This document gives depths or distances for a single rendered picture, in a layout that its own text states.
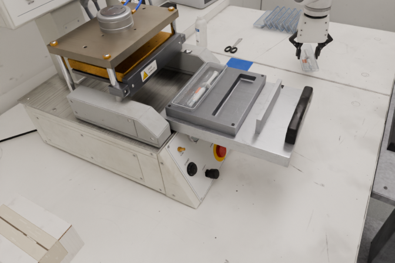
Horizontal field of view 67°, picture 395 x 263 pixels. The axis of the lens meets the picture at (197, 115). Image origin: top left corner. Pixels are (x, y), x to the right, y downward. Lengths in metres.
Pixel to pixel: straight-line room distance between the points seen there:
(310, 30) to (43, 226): 0.97
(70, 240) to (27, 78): 0.74
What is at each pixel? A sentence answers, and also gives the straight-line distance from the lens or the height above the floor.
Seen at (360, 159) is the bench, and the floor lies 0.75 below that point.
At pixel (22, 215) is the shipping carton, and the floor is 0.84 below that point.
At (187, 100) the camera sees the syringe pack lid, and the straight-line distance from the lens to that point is 0.65.
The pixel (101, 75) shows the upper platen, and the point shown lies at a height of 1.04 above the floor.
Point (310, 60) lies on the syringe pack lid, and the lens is 1.17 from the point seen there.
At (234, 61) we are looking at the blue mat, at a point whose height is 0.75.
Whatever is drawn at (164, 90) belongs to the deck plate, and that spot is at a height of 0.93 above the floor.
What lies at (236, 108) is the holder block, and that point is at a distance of 0.66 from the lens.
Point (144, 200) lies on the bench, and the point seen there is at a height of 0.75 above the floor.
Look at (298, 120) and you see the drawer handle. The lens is 0.60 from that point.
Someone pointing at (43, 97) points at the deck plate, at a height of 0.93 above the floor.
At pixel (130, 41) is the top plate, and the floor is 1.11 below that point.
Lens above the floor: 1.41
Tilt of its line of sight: 41 degrees down
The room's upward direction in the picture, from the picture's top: 5 degrees counter-clockwise
